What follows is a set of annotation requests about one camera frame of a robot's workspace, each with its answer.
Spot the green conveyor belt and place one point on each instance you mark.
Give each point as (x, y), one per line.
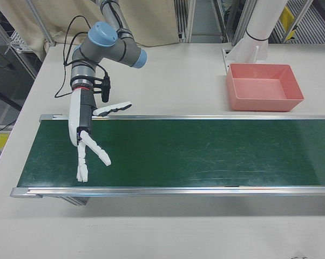
(178, 151)

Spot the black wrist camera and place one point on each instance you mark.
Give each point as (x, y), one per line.
(106, 89)

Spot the white cylindrical robot column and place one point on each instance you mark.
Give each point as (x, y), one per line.
(262, 19)

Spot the pink plastic box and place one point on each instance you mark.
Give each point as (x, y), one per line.
(259, 89)

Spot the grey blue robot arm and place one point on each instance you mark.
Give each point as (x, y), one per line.
(103, 48)

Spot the aluminium frame post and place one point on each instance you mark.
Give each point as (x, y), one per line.
(188, 19)

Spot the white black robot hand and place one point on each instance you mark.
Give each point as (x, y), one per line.
(75, 116)

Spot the white bracket stand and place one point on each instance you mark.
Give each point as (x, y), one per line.
(243, 51)

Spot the beige curtain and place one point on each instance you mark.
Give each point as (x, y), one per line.
(151, 21)

